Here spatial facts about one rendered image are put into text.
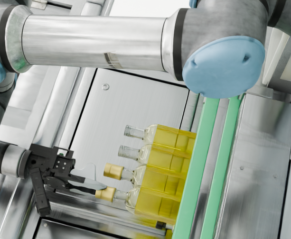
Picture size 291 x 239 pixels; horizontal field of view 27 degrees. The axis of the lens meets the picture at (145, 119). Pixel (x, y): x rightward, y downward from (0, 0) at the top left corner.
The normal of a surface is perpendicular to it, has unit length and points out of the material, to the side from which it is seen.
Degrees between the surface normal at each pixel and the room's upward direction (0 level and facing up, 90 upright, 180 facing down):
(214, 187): 90
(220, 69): 100
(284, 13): 92
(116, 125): 90
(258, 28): 131
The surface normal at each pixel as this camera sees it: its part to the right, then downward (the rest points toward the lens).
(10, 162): -0.07, 0.00
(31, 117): 0.04, -0.46
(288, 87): -0.25, 0.86
